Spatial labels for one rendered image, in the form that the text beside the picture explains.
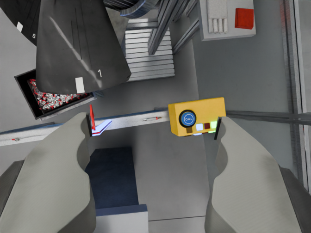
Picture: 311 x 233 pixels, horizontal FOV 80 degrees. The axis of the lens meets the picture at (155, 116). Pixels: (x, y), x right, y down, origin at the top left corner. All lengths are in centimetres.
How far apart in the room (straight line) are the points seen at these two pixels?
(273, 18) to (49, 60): 83
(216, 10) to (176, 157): 122
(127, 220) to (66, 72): 46
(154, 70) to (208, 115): 106
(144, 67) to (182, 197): 121
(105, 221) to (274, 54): 89
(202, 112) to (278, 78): 44
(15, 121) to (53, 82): 137
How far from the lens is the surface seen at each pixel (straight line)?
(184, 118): 55
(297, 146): 91
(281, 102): 93
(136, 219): 66
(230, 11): 95
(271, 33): 97
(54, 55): 47
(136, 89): 162
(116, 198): 78
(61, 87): 46
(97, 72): 42
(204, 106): 58
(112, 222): 67
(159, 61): 159
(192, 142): 174
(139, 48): 160
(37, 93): 84
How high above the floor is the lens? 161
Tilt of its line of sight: 81 degrees down
